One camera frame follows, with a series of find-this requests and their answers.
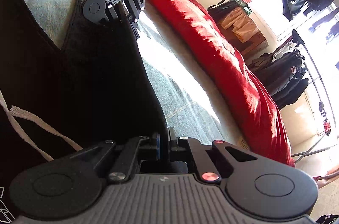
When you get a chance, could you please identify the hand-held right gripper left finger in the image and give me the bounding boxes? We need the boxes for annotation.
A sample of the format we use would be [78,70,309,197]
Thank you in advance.
[70,133,162,183]

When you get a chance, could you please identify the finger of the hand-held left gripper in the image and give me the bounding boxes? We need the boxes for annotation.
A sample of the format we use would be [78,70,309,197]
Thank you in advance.
[123,0,146,40]
[102,1,127,25]

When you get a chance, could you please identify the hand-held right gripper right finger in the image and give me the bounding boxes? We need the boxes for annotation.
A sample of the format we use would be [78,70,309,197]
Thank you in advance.
[167,127,258,183]

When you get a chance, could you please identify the black drawstring pants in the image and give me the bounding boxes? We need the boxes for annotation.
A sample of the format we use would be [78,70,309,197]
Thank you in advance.
[0,0,170,224]

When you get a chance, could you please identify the metal clothes drying rack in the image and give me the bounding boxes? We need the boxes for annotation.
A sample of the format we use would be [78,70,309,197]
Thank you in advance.
[290,28,339,165]

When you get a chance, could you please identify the red quilt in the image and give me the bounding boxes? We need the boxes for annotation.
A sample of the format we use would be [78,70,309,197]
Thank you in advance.
[139,0,296,167]

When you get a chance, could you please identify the green tray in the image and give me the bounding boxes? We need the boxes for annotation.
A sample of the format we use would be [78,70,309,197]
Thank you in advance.
[228,0,253,14]

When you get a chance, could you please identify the dark grey hanging cloth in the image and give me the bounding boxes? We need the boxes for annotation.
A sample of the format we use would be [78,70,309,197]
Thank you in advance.
[249,53,278,73]

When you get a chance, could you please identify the brown wooden cabinet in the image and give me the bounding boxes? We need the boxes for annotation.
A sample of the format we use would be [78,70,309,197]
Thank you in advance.
[240,31,267,55]

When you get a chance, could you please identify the black jacket with round badge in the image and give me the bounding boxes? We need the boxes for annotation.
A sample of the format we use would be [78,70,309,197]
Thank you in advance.
[261,51,305,100]

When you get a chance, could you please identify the dark jacket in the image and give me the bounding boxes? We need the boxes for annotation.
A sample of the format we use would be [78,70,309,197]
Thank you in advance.
[275,76,309,111]

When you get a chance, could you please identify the small red cloth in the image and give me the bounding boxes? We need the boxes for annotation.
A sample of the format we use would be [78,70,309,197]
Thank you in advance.
[322,119,331,136]

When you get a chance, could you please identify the pink curtain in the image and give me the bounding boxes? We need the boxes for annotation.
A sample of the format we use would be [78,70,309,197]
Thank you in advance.
[313,168,339,189]

